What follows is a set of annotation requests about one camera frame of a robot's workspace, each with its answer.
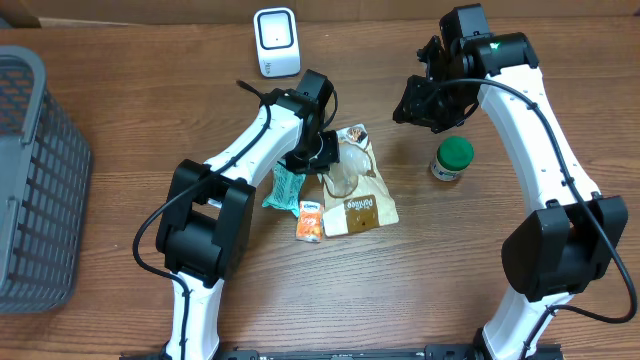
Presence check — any light green wipes pack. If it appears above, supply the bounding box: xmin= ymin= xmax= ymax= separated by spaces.
xmin=262 ymin=163 xmax=306 ymax=217

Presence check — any white brown snack bag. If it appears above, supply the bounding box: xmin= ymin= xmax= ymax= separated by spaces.
xmin=318 ymin=124 xmax=399 ymax=237

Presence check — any green round lid container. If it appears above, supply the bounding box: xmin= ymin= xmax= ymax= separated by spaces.
xmin=430 ymin=136 xmax=475 ymax=181

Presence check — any orange juice carton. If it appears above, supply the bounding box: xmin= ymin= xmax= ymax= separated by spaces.
xmin=296 ymin=201 xmax=324 ymax=243

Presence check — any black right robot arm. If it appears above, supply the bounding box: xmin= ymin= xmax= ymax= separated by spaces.
xmin=393 ymin=4 xmax=628 ymax=359

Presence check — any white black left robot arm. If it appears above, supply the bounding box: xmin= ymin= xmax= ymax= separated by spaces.
xmin=156 ymin=70 xmax=339 ymax=359

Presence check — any white barcode scanner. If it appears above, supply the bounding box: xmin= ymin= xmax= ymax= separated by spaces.
xmin=253 ymin=7 xmax=301 ymax=78

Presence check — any grey plastic mesh basket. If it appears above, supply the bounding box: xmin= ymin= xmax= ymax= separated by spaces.
xmin=1 ymin=45 xmax=93 ymax=314

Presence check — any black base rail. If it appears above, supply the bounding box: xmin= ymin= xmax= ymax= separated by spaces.
xmin=119 ymin=344 xmax=564 ymax=360

